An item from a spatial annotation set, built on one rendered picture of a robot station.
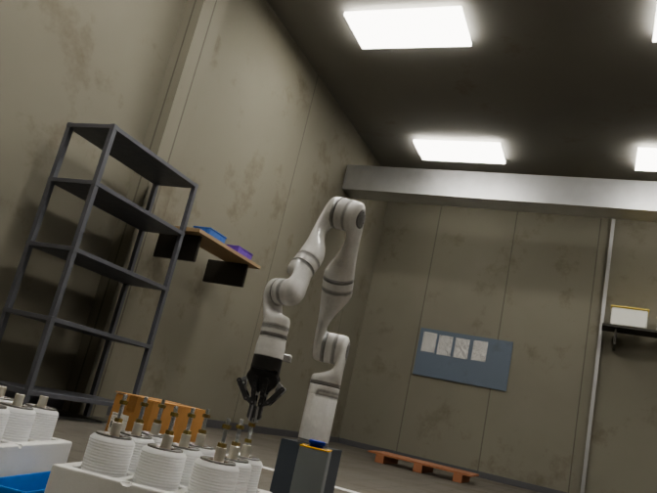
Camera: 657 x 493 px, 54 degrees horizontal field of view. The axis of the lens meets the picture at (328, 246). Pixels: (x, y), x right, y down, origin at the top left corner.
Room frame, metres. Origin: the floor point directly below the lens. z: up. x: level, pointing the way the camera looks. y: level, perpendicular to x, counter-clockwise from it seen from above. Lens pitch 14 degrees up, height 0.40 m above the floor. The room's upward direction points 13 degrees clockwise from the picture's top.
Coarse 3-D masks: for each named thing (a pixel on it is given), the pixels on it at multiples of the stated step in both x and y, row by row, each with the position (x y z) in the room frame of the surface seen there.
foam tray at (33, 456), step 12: (0, 444) 1.50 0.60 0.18; (12, 444) 1.54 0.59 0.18; (24, 444) 1.58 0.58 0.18; (36, 444) 1.63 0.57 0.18; (48, 444) 1.69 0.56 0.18; (60, 444) 1.75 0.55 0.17; (0, 456) 1.49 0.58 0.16; (12, 456) 1.54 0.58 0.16; (24, 456) 1.60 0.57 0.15; (36, 456) 1.65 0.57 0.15; (48, 456) 1.71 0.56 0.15; (60, 456) 1.77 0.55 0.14; (0, 468) 1.51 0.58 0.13; (12, 468) 1.56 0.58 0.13; (24, 468) 1.61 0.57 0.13; (36, 468) 1.67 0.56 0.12; (48, 468) 1.73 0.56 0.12
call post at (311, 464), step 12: (300, 456) 1.56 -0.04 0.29; (312, 456) 1.56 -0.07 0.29; (324, 456) 1.55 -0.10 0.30; (300, 468) 1.56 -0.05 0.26; (312, 468) 1.56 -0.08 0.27; (324, 468) 1.55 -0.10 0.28; (300, 480) 1.56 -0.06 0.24; (312, 480) 1.56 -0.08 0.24; (324, 480) 1.58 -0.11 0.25; (300, 492) 1.56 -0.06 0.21; (312, 492) 1.55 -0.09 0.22
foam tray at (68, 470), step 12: (60, 468) 1.40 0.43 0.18; (72, 468) 1.41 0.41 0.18; (48, 480) 1.40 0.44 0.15; (60, 480) 1.40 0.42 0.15; (72, 480) 1.40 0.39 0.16; (84, 480) 1.39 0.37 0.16; (96, 480) 1.39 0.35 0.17; (108, 480) 1.38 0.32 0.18; (120, 480) 1.39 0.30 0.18; (48, 492) 1.40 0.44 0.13; (60, 492) 1.40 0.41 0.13; (72, 492) 1.40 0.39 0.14; (84, 492) 1.39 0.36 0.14; (96, 492) 1.39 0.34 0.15; (108, 492) 1.38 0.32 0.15; (120, 492) 1.38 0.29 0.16; (132, 492) 1.38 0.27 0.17; (144, 492) 1.37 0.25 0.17; (156, 492) 1.37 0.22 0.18; (168, 492) 1.38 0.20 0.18; (180, 492) 1.41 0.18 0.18; (264, 492) 1.68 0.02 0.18
